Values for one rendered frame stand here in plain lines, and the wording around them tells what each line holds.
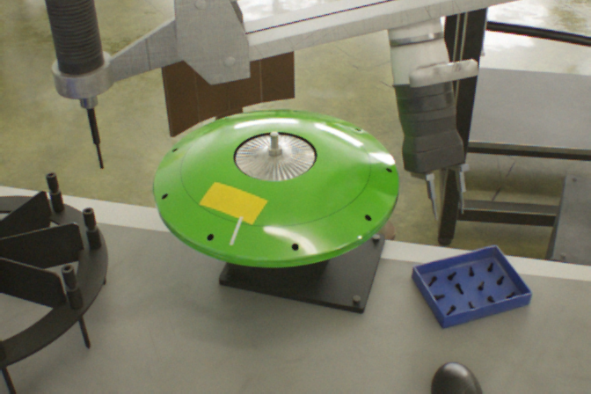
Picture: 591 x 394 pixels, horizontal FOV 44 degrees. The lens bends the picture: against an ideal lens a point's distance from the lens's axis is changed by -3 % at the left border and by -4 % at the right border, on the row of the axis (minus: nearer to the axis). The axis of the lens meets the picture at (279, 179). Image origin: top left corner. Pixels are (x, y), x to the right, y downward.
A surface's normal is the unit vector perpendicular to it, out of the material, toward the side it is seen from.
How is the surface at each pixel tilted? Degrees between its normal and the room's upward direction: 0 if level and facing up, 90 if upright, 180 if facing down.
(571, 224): 0
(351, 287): 0
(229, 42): 90
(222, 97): 90
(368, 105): 0
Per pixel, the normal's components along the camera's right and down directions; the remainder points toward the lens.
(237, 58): 0.12, 0.60
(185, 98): 0.73, 0.40
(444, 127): 0.29, 0.28
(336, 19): -0.20, -0.76
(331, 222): 0.17, -0.53
